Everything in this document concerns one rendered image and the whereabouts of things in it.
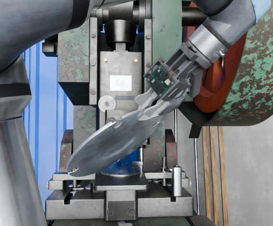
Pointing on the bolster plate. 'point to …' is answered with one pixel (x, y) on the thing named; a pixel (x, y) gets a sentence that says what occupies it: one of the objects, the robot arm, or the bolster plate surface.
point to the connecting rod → (120, 28)
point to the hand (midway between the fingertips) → (143, 115)
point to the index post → (176, 180)
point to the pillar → (141, 156)
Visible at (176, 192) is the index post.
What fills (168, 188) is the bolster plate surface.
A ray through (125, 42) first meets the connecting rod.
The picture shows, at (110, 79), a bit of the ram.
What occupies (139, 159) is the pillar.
